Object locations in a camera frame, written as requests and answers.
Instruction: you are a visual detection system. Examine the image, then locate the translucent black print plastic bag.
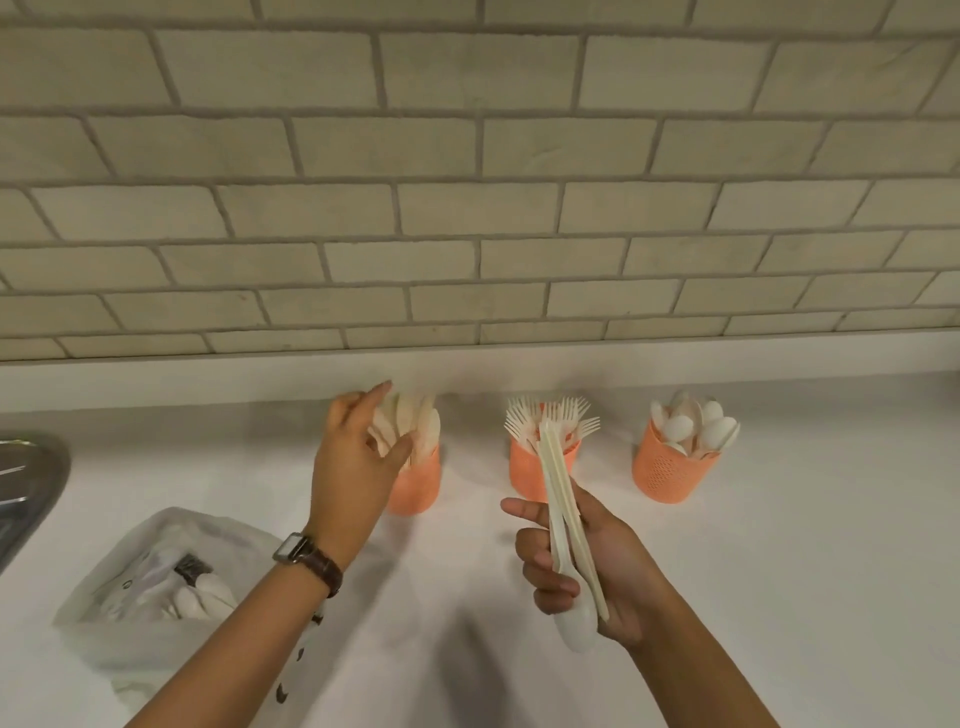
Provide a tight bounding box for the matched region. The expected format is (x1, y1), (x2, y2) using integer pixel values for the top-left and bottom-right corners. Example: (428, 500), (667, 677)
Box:
(52, 506), (331, 714)

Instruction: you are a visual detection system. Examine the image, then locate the stainless steel sink drainboard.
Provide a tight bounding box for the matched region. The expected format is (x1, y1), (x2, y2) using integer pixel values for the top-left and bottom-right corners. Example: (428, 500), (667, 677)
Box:
(0, 431), (73, 575)

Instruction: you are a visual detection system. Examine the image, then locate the brown strap wristwatch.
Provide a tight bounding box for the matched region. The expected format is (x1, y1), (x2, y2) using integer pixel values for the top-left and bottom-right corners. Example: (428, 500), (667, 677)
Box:
(271, 530), (344, 599)

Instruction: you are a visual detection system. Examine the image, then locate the person's right hand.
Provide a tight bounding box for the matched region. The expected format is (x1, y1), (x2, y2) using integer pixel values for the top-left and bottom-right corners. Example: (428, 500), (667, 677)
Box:
(500, 483), (661, 650)

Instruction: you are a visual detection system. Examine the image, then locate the person's left forearm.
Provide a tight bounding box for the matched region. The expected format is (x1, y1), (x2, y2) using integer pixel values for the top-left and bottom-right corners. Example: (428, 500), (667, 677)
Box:
(127, 573), (331, 728)

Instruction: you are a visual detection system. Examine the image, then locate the bunch of mixed plastic cutlery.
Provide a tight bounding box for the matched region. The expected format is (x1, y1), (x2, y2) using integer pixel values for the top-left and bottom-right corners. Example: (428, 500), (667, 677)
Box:
(538, 419), (610, 654)

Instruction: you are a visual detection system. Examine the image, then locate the person's left hand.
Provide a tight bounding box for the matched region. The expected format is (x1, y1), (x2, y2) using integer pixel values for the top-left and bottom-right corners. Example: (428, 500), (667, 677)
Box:
(299, 380), (416, 575)

